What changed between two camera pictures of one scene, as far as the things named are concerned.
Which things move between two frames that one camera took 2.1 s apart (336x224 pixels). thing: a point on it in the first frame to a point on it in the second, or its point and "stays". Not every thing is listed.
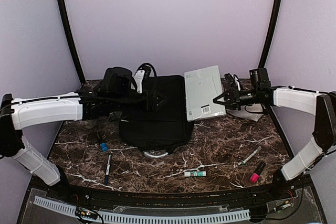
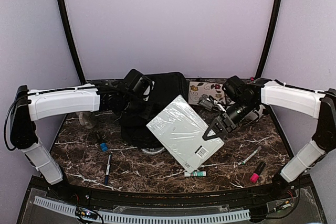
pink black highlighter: x=255 y=176 stays
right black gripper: x=234 y=99 to x=222 y=131
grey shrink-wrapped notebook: x=202 y=86 to x=180 y=128
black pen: x=108 y=170 stays
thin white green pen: x=259 y=148 stays
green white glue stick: x=198 y=173 stays
